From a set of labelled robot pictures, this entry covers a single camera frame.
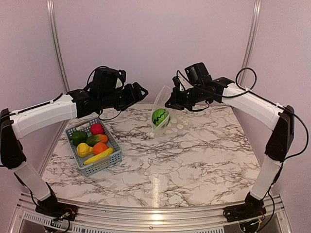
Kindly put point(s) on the green orange toy mango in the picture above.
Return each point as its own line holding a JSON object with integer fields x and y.
{"x": 94, "y": 139}

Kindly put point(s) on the clear zip top bag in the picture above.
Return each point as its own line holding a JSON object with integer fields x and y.
{"x": 175, "y": 122}

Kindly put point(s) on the right aluminium frame post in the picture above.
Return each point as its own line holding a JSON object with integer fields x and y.
{"x": 252, "y": 33}

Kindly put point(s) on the light blue plastic basket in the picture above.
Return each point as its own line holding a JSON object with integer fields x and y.
{"x": 93, "y": 146}

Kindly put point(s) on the aluminium frame post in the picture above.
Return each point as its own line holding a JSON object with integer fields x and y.
{"x": 252, "y": 33}
{"x": 56, "y": 44}

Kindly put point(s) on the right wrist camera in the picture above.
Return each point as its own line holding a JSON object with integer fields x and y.
{"x": 198, "y": 74}

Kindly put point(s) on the dark green toy pepper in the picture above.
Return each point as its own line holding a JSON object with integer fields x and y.
{"x": 79, "y": 137}

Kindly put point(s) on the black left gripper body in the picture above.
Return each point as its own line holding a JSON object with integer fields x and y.
{"x": 124, "y": 100}

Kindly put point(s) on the yellow toy pear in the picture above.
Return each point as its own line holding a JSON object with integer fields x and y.
{"x": 84, "y": 150}

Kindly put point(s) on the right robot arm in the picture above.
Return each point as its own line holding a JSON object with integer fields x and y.
{"x": 280, "y": 120}

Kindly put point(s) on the red toy apple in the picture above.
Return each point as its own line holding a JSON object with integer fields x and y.
{"x": 96, "y": 129}

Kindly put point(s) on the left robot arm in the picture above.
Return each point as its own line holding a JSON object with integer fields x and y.
{"x": 74, "y": 104}

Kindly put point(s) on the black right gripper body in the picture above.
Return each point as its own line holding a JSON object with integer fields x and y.
{"x": 187, "y": 99}

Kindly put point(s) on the yellow toy banana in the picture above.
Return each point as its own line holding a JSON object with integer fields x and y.
{"x": 99, "y": 156}

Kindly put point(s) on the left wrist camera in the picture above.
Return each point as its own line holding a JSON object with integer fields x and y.
{"x": 105, "y": 79}

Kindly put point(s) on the orange toy orange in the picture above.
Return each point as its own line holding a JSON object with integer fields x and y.
{"x": 99, "y": 148}

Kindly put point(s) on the left aluminium frame post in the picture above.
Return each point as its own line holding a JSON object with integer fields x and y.
{"x": 56, "y": 44}

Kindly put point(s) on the green toy watermelon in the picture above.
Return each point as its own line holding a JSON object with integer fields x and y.
{"x": 158, "y": 116}

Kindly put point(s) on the front aluminium frame rail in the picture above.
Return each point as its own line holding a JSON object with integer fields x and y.
{"x": 96, "y": 218}

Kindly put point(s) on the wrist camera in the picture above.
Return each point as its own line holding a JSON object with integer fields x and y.
{"x": 105, "y": 79}
{"x": 198, "y": 74}

